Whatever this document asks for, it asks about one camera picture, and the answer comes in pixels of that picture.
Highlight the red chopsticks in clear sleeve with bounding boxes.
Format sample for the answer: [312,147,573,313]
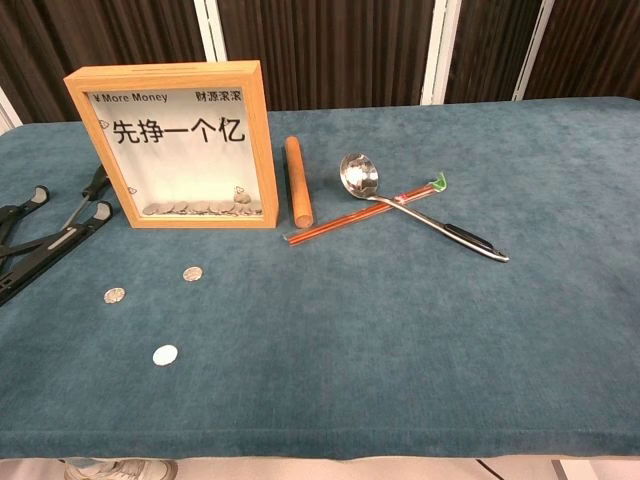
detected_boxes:
[282,171,449,248]

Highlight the white partition post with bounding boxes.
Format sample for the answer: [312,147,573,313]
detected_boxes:
[0,85,24,135]
[421,0,462,106]
[193,0,230,64]
[512,0,557,102]

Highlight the black handled screwdriver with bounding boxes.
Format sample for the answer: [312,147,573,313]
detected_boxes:
[59,163,111,232]

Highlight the heap of silver coins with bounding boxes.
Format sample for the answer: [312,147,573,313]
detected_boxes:
[141,185,264,218]

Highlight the wooden framed money box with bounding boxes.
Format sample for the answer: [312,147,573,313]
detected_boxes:
[63,60,280,230]

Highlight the steel ladle with black grip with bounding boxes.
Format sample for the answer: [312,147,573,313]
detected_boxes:
[339,152,511,263]

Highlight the blue table cloth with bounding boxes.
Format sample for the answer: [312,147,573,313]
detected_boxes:
[0,95,640,460]

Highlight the black folding laptop stand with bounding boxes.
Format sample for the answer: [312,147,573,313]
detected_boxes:
[0,184,114,307]

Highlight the wooden rolling pin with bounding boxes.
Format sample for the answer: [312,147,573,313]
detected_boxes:
[283,135,315,226]

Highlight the beige sneaker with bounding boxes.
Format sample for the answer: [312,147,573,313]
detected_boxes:
[63,458,179,480]

